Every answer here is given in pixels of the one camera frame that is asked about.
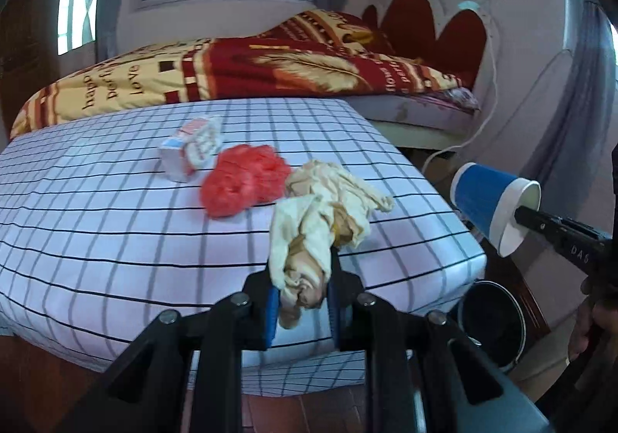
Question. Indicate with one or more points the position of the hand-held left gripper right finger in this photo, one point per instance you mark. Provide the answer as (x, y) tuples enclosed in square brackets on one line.
[(334, 322)]

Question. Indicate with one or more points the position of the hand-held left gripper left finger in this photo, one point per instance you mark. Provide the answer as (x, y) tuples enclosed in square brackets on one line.
[(271, 317)]

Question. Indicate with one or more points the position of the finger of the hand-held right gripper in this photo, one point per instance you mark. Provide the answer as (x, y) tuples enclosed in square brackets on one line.
[(536, 223)]

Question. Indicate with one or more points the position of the blue paper cup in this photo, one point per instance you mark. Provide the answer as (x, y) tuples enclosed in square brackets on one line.
[(483, 196)]

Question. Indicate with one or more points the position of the cream cloth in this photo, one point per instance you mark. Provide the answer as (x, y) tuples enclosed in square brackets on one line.
[(309, 220)]

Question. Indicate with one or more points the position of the dark grey trash bin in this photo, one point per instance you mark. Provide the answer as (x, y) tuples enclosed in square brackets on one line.
[(487, 327)]

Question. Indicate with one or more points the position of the person's right hand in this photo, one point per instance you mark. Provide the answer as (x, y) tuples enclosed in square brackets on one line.
[(586, 317)]

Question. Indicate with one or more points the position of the grey hanging curtain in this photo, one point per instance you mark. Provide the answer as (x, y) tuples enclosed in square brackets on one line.
[(589, 100)]

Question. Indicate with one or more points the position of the bed with purple mattress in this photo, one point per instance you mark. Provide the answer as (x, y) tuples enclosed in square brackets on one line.
[(420, 119)]

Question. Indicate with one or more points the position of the small pink white carton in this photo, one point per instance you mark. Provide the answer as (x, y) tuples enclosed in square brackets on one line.
[(186, 158)]

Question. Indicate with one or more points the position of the table with checked cloth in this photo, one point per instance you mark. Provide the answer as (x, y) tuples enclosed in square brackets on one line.
[(96, 230)]

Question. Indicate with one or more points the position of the red scalloped headboard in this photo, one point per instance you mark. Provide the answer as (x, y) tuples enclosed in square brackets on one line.
[(410, 17)]

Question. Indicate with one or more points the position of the red and gold blanket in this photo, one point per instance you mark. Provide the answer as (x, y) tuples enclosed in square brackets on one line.
[(289, 66)]

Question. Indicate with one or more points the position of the bright side window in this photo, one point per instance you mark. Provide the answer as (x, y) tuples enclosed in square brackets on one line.
[(72, 3)]

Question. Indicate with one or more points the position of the white wall socket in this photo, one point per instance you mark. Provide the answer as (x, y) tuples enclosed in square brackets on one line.
[(468, 6)]

